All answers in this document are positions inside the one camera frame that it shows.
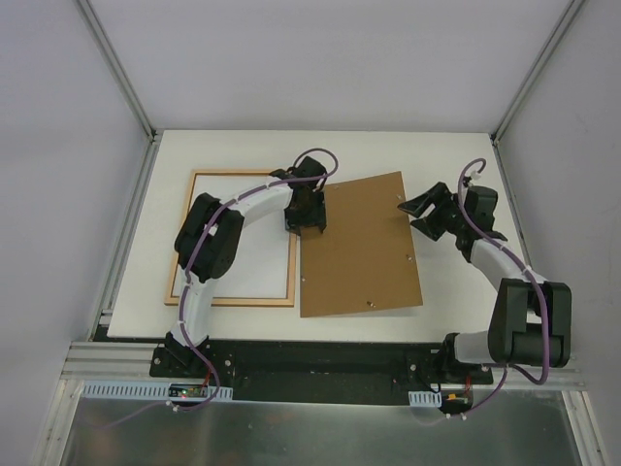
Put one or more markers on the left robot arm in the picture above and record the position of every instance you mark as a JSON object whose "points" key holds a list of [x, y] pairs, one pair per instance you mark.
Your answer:
{"points": [[209, 237]]}

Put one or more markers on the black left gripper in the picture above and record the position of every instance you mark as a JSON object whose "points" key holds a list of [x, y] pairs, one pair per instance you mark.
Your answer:
{"points": [[305, 214]]}

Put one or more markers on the white cable duct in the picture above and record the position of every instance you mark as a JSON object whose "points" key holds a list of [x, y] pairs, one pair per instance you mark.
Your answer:
{"points": [[425, 399], [179, 392]]}

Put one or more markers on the aluminium front rail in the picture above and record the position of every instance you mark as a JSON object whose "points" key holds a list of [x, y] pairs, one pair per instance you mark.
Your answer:
{"points": [[131, 361]]}

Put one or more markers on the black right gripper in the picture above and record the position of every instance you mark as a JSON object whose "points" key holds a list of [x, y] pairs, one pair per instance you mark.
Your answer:
{"points": [[441, 214]]}

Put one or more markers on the right aluminium corner post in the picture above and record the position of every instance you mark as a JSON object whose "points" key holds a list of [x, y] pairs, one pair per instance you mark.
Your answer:
{"points": [[559, 31]]}

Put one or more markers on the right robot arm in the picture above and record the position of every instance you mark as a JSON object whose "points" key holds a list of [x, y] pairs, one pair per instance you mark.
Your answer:
{"points": [[530, 329]]}

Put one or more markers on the aluminium corner post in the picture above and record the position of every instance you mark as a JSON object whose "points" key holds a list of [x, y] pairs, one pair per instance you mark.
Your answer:
{"points": [[559, 31], [105, 46]]}

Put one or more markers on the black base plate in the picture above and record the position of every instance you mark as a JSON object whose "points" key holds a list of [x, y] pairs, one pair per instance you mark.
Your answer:
{"points": [[314, 372]]}

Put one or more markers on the brown backing board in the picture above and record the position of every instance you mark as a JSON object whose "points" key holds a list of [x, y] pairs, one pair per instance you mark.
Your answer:
{"points": [[364, 260]]}

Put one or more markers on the left aluminium corner post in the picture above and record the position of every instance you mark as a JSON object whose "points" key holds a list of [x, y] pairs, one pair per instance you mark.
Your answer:
{"points": [[105, 46]]}

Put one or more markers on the left white cable duct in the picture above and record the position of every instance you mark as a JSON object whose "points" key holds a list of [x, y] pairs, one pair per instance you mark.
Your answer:
{"points": [[179, 392]]}

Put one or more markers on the wooden picture frame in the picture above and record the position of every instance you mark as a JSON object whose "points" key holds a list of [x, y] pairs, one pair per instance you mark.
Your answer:
{"points": [[291, 272]]}

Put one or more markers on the right white cable duct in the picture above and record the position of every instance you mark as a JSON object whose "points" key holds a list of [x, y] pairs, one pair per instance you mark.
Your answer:
{"points": [[425, 399]]}

